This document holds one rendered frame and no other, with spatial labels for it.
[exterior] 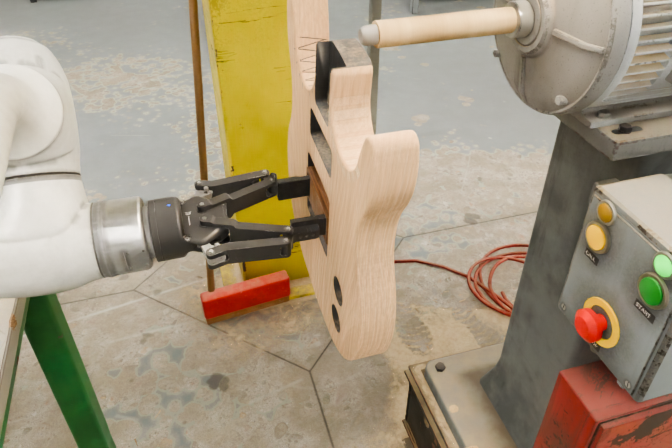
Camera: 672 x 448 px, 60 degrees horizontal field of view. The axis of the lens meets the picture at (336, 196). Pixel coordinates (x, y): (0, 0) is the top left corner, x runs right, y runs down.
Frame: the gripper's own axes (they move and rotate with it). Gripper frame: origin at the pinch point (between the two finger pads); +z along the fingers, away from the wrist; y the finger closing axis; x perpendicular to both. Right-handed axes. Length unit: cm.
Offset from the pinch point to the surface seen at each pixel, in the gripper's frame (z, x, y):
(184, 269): -22, -118, -99
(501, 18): 24.9, 20.1, -6.3
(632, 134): 41.5, 7.6, 4.6
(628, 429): 51, -44, 22
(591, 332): 26.8, -4.4, 23.9
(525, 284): 47, -39, -8
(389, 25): 10.4, 20.3, -6.7
